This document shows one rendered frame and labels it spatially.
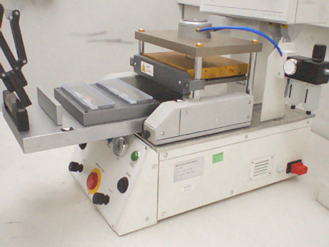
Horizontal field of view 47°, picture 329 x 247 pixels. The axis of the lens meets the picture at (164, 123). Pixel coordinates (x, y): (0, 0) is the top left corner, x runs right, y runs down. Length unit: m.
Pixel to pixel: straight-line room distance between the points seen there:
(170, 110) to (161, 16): 1.76
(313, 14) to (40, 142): 0.64
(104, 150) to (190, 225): 0.26
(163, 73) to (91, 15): 1.55
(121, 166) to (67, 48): 1.62
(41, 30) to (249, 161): 1.70
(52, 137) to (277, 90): 0.51
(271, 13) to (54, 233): 0.66
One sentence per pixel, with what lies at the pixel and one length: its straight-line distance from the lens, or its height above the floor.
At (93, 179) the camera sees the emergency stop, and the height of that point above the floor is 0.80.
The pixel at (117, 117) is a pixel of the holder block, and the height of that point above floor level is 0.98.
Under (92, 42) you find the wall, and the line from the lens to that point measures 2.37.
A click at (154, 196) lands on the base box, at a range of 0.77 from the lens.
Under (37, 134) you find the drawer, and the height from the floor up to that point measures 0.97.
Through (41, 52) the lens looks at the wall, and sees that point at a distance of 2.36.
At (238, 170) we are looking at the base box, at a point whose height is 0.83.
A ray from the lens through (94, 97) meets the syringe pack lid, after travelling 0.78.
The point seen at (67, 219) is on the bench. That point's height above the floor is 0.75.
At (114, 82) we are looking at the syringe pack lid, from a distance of 0.90.
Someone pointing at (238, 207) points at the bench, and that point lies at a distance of 0.90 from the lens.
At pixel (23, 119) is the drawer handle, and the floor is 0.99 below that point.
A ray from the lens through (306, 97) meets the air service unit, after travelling 0.84.
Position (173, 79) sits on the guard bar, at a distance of 0.81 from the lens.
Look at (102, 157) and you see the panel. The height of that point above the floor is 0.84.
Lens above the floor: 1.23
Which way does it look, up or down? 21 degrees down
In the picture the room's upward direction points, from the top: 2 degrees clockwise
